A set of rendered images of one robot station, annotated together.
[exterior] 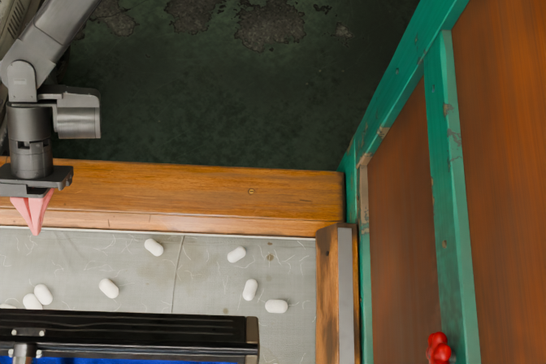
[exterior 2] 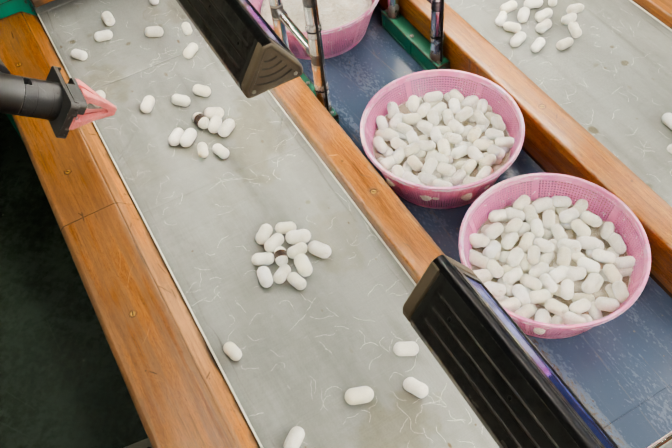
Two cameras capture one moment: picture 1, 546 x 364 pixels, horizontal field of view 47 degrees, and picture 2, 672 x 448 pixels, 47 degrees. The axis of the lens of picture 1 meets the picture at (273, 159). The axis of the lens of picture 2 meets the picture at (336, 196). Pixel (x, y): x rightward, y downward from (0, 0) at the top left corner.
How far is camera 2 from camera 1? 1.29 m
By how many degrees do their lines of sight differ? 47
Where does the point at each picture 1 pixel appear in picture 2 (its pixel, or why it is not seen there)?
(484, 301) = not seen: outside the picture
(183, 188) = not seen: hidden behind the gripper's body
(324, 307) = not seen: outside the picture
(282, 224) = (40, 40)
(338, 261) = not seen: outside the picture
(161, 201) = not seen: hidden behind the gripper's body
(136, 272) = (126, 101)
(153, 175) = (31, 124)
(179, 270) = (111, 80)
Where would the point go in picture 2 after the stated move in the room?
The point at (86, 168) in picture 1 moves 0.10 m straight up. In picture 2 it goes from (46, 167) to (22, 126)
